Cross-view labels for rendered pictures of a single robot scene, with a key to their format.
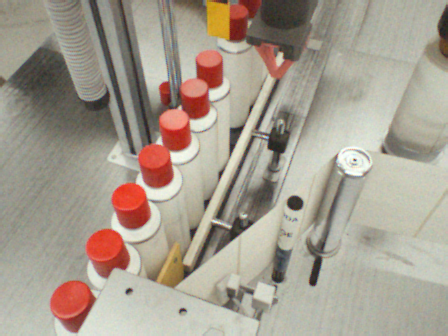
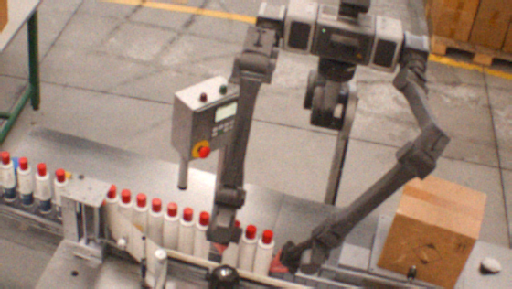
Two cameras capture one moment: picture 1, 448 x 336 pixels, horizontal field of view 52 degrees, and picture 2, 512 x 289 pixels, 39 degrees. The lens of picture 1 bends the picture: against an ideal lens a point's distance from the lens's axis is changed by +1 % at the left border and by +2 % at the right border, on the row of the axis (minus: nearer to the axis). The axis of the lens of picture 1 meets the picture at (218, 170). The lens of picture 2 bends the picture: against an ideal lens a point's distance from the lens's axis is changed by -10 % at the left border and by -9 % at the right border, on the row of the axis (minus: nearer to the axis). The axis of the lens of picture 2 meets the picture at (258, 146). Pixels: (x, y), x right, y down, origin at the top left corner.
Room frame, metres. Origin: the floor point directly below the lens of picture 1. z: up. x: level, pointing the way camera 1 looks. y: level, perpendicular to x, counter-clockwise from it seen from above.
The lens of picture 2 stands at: (0.16, -1.65, 2.77)
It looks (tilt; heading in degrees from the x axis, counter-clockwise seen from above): 40 degrees down; 76
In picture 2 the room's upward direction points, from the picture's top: 9 degrees clockwise
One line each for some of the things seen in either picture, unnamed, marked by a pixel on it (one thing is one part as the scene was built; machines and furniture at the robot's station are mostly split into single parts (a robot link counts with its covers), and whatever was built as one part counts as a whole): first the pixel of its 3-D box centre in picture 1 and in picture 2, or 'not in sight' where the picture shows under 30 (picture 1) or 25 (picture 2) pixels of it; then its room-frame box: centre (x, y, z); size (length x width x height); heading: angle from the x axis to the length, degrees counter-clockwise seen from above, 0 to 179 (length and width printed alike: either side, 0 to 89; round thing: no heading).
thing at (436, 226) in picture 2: not in sight; (432, 230); (1.22, 0.01, 0.99); 0.30 x 0.24 x 0.27; 152
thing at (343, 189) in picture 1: (336, 207); (160, 273); (0.28, -0.14, 0.97); 0.05 x 0.05 x 0.19
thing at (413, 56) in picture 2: not in sight; (414, 67); (1.11, 0.31, 1.45); 0.09 x 0.08 x 0.12; 164
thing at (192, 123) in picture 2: not in sight; (205, 118); (0.41, 0.10, 1.38); 0.17 x 0.10 x 0.19; 33
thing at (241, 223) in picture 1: (231, 232); not in sight; (0.30, -0.02, 0.89); 0.06 x 0.03 x 0.12; 68
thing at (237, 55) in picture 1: (234, 71); (231, 245); (0.52, -0.03, 0.98); 0.05 x 0.05 x 0.20
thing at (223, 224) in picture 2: not in sight; (227, 213); (0.47, -0.12, 1.22); 0.11 x 0.09 x 0.12; 74
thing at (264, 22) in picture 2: not in sight; (266, 37); (0.63, 0.45, 1.45); 0.09 x 0.08 x 0.12; 164
